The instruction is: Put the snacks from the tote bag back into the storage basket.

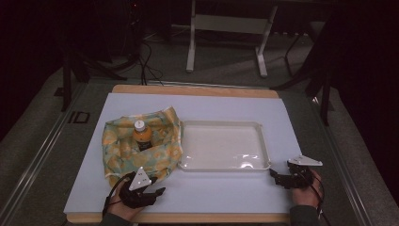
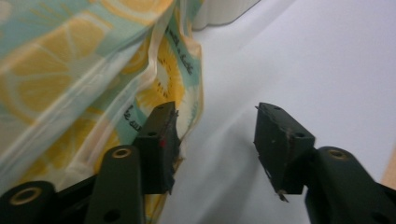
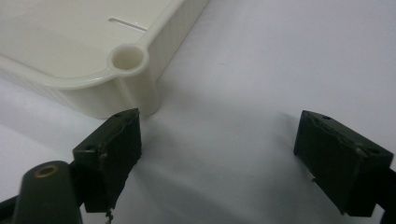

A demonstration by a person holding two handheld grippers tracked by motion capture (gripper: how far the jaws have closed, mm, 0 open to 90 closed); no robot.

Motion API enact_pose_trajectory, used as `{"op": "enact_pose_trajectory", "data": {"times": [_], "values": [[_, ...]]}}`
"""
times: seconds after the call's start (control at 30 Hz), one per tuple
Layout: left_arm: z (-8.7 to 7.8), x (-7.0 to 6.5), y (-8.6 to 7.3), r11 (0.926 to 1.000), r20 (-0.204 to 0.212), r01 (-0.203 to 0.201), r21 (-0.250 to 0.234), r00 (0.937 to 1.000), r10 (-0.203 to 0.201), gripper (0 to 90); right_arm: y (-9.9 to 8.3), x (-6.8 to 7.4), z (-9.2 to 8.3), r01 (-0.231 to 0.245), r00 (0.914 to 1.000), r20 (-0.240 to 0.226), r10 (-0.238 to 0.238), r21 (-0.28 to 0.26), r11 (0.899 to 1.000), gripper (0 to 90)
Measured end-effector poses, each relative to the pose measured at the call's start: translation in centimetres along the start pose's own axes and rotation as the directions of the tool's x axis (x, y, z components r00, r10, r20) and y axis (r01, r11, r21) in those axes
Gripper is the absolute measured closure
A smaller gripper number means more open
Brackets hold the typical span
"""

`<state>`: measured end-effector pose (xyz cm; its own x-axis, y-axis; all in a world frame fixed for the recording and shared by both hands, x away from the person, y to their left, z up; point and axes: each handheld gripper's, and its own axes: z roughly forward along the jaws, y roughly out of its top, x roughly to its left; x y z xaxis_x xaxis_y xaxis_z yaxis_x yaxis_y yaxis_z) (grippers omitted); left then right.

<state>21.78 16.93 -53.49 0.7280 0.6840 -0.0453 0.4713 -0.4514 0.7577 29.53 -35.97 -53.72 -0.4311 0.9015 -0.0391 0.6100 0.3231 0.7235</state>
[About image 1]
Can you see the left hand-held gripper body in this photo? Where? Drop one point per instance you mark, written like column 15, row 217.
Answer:
column 140, row 182

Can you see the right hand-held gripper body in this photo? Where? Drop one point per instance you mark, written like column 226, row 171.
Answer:
column 301, row 174

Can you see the floral cloth bag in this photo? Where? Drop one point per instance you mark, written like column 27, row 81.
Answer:
column 119, row 157

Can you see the person's right hand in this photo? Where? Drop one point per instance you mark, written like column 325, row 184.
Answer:
column 306, row 196

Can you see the person's left hand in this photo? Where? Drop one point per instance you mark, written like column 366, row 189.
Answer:
column 120, row 208

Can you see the orange juice bottle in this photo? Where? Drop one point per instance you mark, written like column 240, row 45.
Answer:
column 142, row 138

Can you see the white plastic tray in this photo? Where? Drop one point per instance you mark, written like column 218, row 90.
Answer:
column 222, row 147

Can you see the black metal stand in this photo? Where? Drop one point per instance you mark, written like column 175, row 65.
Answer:
column 324, row 100
column 66, row 81

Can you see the white table cover sheet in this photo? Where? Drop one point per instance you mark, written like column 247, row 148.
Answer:
column 226, row 106

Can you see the aluminium rail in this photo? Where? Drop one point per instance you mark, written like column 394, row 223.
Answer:
column 342, row 163
column 37, row 157

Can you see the black floor bracket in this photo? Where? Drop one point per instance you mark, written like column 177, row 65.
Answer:
column 79, row 117

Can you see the white metal table frame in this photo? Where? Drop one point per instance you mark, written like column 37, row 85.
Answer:
column 232, row 23

